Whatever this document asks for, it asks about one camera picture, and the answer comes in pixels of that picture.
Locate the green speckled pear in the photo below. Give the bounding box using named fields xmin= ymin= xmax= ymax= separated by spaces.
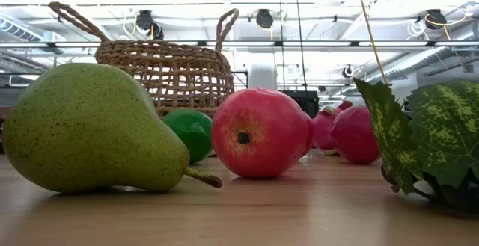
xmin=2 ymin=62 xmax=224 ymax=194

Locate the pink dragon fruit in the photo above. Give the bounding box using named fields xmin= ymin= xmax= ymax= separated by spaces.
xmin=312 ymin=100 xmax=353 ymax=156

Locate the black grape bunch with leaf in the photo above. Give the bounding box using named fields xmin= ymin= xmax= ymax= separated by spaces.
xmin=353 ymin=77 xmax=479 ymax=213

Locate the black cabinet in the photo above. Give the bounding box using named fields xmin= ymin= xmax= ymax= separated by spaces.
xmin=282 ymin=90 xmax=320 ymax=119

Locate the red apple with yellow blush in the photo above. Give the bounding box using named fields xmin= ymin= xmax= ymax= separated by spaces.
xmin=211 ymin=87 xmax=311 ymax=179

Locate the thin black hanging cable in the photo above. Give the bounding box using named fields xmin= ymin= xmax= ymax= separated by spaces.
xmin=277 ymin=0 xmax=286 ymax=92

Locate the yellow hanging cable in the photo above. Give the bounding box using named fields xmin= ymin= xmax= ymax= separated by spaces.
xmin=353 ymin=0 xmax=390 ymax=86

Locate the small red apple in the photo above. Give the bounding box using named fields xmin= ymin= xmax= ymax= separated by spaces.
xmin=329 ymin=105 xmax=382 ymax=165

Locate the woven wicker basket with handles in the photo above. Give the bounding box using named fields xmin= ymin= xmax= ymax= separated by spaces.
xmin=47 ymin=1 xmax=240 ymax=119

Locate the dark green lime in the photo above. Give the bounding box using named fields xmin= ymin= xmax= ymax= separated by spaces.
xmin=162 ymin=108 xmax=214 ymax=165

